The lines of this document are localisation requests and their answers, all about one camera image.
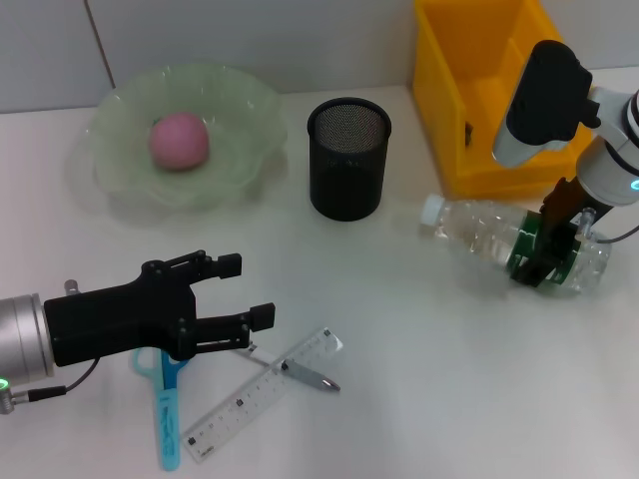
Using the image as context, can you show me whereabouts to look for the clear water bottle green label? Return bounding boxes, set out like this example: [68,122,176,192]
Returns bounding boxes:
[418,194,613,296]

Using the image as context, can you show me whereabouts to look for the left gripper cable with connector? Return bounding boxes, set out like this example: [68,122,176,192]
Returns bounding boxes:
[0,357,102,416]

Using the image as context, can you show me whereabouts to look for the blue capped scissors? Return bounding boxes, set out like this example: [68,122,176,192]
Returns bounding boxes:
[132,346,191,473]

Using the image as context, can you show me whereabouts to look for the yellow plastic storage bin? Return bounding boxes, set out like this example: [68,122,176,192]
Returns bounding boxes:
[412,0,595,199]

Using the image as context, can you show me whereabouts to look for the black mesh pen holder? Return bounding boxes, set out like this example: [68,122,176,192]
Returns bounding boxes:
[307,97,393,223]

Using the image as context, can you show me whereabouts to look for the transparent plastic ruler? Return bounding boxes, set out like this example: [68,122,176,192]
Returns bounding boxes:
[182,326,345,464]

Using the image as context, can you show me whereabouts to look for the pink peach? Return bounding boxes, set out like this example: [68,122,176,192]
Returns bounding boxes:
[148,112,210,172]

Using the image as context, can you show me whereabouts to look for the green glass fruit plate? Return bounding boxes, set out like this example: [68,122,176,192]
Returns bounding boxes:
[82,63,292,214]

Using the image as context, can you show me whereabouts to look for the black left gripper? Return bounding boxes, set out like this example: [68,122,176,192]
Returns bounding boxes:
[43,251,278,369]

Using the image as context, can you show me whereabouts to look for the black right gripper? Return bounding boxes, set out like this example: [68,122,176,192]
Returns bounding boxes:
[508,176,596,289]

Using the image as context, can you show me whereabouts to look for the white grey ballpoint pen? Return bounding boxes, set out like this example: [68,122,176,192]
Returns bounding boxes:
[234,346,342,395]

